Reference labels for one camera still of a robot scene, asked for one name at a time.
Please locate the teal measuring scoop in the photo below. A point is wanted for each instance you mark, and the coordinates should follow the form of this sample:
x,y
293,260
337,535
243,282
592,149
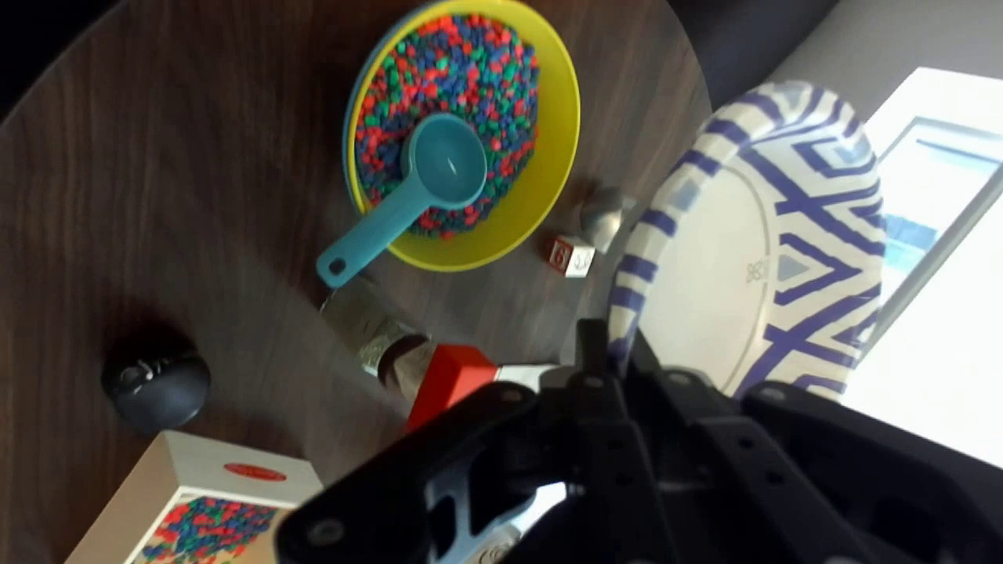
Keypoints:
x,y
440,166

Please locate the black round object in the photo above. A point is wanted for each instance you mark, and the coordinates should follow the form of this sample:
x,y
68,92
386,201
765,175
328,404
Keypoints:
x,y
158,391

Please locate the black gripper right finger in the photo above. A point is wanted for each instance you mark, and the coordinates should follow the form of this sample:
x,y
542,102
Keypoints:
x,y
817,491

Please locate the small brown cube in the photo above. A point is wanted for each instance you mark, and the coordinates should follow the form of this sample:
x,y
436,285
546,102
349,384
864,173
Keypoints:
x,y
569,255

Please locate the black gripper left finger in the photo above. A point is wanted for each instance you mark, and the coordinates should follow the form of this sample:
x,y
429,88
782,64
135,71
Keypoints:
x,y
481,491

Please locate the glass jar with red lid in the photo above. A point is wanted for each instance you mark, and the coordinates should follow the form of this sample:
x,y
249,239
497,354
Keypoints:
x,y
450,380

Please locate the colourful beads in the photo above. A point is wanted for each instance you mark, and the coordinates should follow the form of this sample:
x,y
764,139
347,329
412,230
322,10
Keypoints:
x,y
459,68

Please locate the yellow and blue bowl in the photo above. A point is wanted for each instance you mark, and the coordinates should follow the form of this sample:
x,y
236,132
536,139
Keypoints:
x,y
549,158

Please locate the round dark wooden table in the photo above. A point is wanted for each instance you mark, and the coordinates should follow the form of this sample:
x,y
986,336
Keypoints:
x,y
188,188

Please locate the light wooden box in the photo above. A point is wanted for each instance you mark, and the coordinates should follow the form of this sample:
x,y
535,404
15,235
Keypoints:
x,y
188,481

